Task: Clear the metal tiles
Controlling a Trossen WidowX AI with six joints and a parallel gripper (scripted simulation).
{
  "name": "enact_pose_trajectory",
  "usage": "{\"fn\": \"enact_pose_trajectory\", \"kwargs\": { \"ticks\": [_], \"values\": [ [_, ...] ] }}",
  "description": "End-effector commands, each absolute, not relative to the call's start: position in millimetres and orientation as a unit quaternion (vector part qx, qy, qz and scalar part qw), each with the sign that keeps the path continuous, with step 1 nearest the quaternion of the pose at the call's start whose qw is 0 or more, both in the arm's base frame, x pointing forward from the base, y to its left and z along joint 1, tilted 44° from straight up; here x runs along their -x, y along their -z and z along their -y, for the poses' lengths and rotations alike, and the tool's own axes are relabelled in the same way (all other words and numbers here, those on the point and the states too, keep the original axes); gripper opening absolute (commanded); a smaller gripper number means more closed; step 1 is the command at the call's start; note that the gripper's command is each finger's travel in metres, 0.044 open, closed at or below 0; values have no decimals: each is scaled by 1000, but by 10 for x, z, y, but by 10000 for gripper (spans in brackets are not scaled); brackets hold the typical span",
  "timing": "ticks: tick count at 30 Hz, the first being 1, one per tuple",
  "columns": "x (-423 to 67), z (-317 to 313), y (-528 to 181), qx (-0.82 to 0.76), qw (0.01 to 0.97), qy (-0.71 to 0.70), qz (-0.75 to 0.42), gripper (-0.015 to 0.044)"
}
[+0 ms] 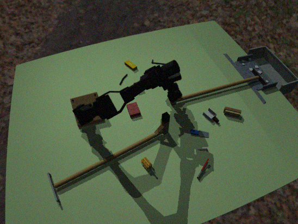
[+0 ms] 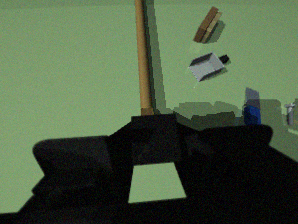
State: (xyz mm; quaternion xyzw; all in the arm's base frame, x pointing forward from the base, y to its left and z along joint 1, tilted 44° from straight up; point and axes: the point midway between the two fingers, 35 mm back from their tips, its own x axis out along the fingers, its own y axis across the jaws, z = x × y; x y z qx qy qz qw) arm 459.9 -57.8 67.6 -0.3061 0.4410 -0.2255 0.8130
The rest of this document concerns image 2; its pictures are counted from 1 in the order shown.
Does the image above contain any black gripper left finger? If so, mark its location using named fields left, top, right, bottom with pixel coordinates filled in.
left=32, top=122, right=134, bottom=205

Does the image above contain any blue-handled knife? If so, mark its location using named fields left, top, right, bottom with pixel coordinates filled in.
left=244, top=87, right=261, bottom=125

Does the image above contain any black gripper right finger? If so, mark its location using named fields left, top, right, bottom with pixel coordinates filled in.
left=174, top=122, right=273, bottom=197

